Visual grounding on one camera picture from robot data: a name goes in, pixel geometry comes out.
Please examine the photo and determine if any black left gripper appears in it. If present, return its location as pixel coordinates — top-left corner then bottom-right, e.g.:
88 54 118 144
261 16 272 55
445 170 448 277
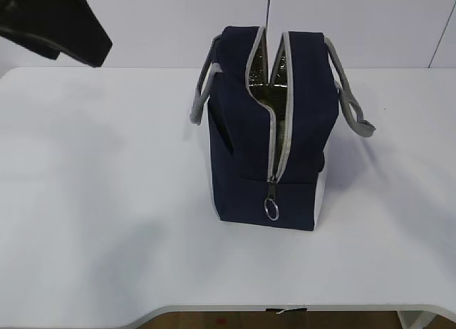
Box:
1 0 113 68

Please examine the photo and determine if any white table leg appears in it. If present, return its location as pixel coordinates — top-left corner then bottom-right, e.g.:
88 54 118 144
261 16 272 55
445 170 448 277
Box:
397 310 437 329

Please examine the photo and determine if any navy lunch bag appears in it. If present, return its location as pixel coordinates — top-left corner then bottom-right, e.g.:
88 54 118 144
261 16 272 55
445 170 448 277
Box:
190 26 375 231

